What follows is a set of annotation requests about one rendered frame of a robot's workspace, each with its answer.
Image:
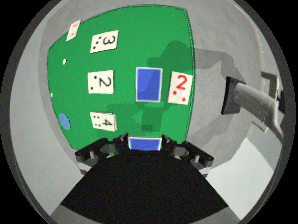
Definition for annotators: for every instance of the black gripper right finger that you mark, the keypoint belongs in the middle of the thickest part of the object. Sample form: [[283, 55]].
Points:
[[196, 157]]

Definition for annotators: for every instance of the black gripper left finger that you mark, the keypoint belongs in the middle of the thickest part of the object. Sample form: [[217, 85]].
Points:
[[90, 155]]

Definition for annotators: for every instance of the blue round disc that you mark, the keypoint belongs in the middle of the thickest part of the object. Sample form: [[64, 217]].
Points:
[[64, 121]]

